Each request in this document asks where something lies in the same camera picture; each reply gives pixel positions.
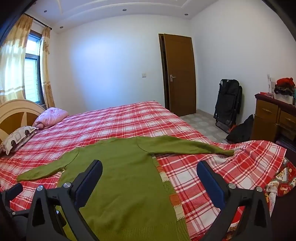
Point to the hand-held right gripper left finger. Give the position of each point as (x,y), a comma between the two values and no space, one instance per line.
(89,183)

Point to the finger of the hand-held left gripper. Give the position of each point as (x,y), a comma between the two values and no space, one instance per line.
(13,191)

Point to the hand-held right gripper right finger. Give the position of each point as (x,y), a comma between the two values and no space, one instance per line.
(211,183)

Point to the green knit sweater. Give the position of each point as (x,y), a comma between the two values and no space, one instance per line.
(129,185)

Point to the pile of red clothes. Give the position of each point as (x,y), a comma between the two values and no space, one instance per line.
(285,83)

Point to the patterned white brown pillow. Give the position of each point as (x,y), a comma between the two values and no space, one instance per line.
(17,138)

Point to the black bag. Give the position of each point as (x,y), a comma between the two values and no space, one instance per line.
(227,102)
(242,132)

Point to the cartoon printed quilt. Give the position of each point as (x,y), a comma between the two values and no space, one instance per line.
(281,178)

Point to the red plaid bed sheet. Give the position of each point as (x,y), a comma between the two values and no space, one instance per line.
(129,120)

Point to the cream and brown bed headboard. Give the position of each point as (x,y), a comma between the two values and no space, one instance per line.
(13,115)

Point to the pink pillow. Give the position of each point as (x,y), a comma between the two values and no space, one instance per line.
(52,115)

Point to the wooden dresser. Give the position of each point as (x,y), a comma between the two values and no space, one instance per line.
(266,115)

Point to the brown wooden door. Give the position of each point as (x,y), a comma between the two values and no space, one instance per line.
(181,74)

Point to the dark framed window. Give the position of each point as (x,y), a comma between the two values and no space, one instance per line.
(32,76)

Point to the narrow yellow floral curtain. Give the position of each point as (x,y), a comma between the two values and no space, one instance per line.
(47,69)

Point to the wide yellow floral curtain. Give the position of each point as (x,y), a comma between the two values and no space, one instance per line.
(13,58)

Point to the black curtain rod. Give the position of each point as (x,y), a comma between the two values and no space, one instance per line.
(39,22)

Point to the brown door frame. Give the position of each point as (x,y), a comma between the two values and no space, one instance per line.
(161,60)

